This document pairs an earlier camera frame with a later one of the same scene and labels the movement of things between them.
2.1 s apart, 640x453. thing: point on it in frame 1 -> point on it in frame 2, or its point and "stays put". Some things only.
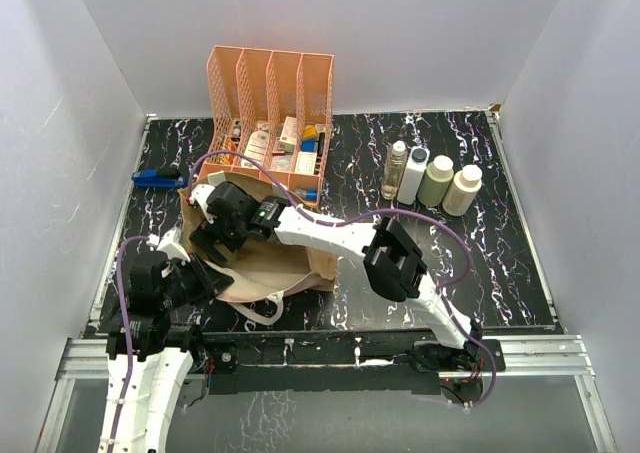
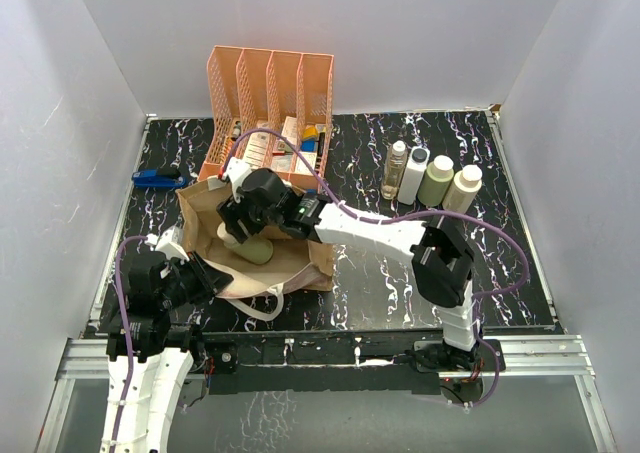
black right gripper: x=207 y=236 -> x=232 y=213
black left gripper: x=211 y=280 stays put
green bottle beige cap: x=464 y=186 stays put
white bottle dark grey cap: x=415 y=170 stays put
